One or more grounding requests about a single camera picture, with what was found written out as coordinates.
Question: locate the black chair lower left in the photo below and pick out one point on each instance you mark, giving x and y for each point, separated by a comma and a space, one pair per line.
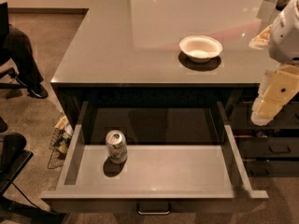
13, 158

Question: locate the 7up soda can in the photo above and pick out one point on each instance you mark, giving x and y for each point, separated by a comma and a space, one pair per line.
117, 147

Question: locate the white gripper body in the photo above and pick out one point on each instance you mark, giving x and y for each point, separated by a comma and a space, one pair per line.
285, 42

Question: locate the metal drawer handle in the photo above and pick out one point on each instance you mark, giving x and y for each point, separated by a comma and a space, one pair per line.
153, 209

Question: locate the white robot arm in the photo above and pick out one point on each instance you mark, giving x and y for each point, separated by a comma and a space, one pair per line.
284, 36

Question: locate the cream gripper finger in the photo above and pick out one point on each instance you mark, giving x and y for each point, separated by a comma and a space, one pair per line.
261, 40
263, 112

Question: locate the open grey top drawer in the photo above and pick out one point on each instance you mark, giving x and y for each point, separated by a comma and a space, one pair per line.
192, 178

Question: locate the grey counter cabinet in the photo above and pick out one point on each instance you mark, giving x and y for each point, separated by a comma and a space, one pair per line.
126, 52

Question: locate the white paper bowl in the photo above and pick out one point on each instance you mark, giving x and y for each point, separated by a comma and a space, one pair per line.
200, 48

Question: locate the wire basket with trash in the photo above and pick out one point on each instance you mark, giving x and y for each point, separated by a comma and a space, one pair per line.
60, 142

